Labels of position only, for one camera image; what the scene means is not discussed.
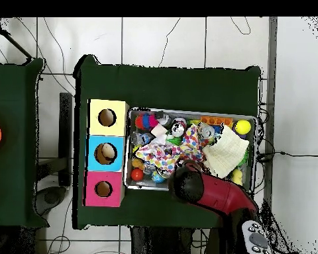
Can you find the crushed silver can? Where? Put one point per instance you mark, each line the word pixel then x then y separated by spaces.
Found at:
pixel 205 131

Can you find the shallow clear bin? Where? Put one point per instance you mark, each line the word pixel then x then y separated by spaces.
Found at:
pixel 148 185

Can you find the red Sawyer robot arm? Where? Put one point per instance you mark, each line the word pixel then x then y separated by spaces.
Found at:
pixel 222 193

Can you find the yellow rubber duck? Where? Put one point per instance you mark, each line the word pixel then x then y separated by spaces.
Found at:
pixel 237 175

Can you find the green covered side table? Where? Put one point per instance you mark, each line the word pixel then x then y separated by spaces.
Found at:
pixel 16 159

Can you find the crushed red can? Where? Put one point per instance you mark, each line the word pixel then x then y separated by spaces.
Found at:
pixel 178 129

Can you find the red ball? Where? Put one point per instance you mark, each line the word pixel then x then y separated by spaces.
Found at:
pixel 137 174

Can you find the cream muslin cloth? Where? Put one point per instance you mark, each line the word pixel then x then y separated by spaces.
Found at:
pixel 225 151

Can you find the yellow ball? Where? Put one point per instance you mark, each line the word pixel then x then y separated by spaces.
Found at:
pixel 243 127

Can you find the wooden box with three holes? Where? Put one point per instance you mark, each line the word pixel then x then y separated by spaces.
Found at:
pixel 95 159

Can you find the grey floor stand base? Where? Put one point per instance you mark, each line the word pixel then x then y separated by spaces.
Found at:
pixel 50 197

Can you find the black flat panel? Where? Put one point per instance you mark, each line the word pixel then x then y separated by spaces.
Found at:
pixel 65 137

